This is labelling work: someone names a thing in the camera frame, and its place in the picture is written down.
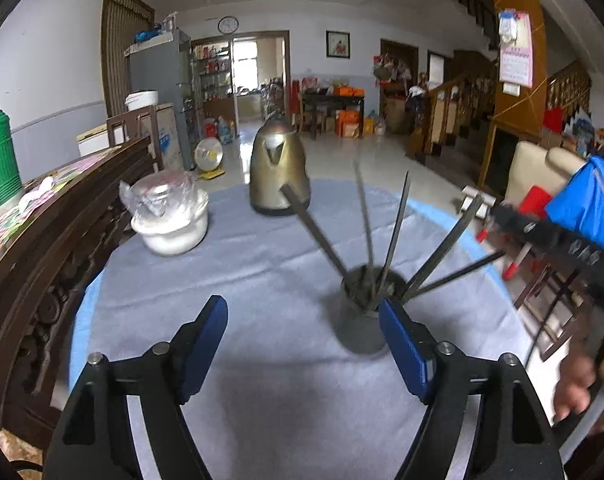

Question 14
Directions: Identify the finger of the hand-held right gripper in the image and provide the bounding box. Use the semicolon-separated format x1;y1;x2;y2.
488;204;557;252

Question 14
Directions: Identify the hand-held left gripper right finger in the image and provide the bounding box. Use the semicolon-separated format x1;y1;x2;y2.
378;296;567;480

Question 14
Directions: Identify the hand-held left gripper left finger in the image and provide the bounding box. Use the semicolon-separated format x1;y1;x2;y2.
42;294;230;480

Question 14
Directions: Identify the grey metal chopstick holder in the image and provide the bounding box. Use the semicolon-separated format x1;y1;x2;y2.
339;266;407;356

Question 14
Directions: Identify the person's right hand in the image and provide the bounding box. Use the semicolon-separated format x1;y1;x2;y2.
552;342;604;436

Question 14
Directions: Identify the red child's chair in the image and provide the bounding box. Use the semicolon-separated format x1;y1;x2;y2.
476;185;555;281

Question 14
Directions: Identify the white step stool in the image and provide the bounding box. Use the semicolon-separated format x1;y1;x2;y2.
459;185;497;218

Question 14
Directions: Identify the beige chair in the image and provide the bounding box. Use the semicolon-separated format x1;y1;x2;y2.
504;141;587;206

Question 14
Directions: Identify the blue cloth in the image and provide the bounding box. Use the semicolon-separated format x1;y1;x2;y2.
544;156;604;251

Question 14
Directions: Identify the grey tablecloth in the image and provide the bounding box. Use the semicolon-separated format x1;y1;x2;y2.
69;177;532;480

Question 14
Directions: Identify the white ceramic bowl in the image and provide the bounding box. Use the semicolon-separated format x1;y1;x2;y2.
131;187;210;256

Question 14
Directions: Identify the wooden staircase railing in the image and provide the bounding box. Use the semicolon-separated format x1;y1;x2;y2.
407;72;497;161

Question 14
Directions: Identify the clear plastic bag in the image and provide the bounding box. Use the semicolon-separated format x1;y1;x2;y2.
119;170;203;233

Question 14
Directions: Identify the dark carved wooden sideboard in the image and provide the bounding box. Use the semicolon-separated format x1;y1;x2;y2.
0;132;153;453

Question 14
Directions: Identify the golden electric kettle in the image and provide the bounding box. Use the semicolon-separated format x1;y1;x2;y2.
248;110;311;217

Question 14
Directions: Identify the white electric fan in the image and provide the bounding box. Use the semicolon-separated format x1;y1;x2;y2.
194;137;226;181

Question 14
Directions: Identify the orange gift box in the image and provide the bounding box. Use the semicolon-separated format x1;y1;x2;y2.
336;109;365;138

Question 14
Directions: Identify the dark wooden door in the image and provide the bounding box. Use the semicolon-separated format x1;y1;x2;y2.
380;38;420;96

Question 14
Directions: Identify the small white refrigerator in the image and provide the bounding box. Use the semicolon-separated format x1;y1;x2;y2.
154;105;183;171

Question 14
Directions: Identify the white crumpled paper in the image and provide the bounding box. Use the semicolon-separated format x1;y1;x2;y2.
19;177;58;211

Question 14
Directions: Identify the dark wooden side table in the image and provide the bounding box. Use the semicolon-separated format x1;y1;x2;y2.
301;91;367;138

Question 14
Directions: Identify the dark wooden chair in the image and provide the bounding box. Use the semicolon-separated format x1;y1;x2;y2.
107;105;165;171

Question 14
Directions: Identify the white chest freezer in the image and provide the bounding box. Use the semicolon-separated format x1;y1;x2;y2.
77;125;113;156

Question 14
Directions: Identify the white pot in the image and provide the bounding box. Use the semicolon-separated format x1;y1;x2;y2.
124;90;160;111

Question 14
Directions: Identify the glass display shelf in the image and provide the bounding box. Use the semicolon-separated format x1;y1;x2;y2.
192;42;235;123

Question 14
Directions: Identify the green thermos jug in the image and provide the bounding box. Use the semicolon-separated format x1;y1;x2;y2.
0;106;24;207

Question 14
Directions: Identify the tall grey refrigerator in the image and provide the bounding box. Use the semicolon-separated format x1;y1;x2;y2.
124;29;195;171

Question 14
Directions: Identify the brown slatted door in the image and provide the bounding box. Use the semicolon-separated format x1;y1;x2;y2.
101;0;155;118

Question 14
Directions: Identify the pink wall calendar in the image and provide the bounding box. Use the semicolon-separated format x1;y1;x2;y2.
498;10;534;88

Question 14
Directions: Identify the framed wall picture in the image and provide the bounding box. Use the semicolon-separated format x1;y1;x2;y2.
326;31;351;59

